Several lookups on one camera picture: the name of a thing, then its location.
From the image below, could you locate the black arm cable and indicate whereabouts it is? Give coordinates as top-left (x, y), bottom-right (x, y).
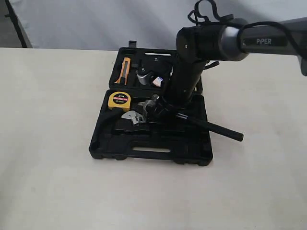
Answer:
top-left (187, 0), bottom-right (307, 70)

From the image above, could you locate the yellow tape measure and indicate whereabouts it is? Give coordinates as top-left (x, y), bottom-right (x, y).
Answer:
top-left (107, 92), bottom-right (131, 112)

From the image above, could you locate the orange utility knife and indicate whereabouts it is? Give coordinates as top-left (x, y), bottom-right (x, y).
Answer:
top-left (115, 57), bottom-right (131, 85)

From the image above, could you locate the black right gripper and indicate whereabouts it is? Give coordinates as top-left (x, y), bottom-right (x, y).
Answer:
top-left (151, 56), bottom-right (207, 119)

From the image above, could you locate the black adjustable wrench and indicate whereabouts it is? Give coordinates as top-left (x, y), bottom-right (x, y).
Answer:
top-left (121, 110), bottom-right (146, 126)

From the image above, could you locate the white backdrop cloth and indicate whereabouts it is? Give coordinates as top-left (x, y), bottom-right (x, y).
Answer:
top-left (9, 0), bottom-right (307, 54)

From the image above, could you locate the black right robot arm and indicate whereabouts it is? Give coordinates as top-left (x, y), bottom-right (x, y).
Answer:
top-left (146, 18), bottom-right (307, 117)

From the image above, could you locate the steel claw hammer black grip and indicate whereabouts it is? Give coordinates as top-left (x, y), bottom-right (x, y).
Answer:
top-left (142, 94), bottom-right (244, 142)

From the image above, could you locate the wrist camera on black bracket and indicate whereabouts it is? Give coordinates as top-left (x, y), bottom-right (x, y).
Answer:
top-left (135, 53), bottom-right (175, 86)

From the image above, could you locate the electrical tape roll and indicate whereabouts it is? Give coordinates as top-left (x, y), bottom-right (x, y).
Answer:
top-left (151, 77), bottom-right (164, 88)

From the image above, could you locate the black plastic tool case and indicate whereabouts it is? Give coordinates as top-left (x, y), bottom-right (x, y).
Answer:
top-left (89, 41), bottom-right (213, 166)

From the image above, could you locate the black backdrop stand pole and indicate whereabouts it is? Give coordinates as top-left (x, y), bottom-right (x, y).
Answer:
top-left (4, 0), bottom-right (30, 48)

